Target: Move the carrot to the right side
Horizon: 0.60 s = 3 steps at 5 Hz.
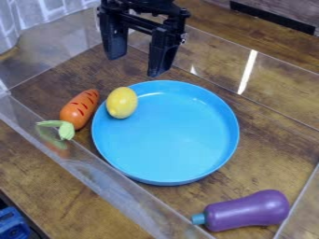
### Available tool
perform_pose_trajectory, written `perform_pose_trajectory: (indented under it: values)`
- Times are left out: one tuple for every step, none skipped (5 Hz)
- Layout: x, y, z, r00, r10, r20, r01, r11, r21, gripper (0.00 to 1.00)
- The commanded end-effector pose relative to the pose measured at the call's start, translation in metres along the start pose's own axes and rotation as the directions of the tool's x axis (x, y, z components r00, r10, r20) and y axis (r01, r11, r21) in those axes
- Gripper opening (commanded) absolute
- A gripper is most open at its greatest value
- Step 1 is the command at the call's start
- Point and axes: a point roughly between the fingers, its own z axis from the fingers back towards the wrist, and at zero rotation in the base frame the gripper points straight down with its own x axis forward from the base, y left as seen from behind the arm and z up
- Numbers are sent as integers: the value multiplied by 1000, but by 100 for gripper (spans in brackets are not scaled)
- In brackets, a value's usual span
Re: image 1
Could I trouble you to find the orange toy carrot green leaves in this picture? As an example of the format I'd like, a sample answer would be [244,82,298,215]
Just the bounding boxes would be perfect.
[35,89,100,140]

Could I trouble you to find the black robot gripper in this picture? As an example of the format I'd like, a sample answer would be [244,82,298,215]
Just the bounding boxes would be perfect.
[98,0,190,77]

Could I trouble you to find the blue plastic crate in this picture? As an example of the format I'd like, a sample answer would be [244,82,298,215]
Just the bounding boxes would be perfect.
[0,207,29,239]

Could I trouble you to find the purple toy eggplant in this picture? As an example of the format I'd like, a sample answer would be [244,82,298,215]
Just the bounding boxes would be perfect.
[190,190,289,232]

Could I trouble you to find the clear acrylic enclosure wall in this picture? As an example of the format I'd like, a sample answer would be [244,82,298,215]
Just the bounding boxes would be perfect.
[0,0,319,239]

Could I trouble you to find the yellow toy lemon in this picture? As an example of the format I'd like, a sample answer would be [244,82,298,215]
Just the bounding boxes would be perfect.
[105,87,138,119]

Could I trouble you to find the black baseboard strip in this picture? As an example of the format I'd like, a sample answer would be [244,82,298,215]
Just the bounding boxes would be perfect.
[229,0,314,35]

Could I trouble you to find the blue round plastic plate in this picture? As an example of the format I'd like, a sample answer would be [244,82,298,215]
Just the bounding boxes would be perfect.
[90,80,238,186]

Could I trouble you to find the white patterned curtain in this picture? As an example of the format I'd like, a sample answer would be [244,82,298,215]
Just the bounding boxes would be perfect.
[0,0,101,54]

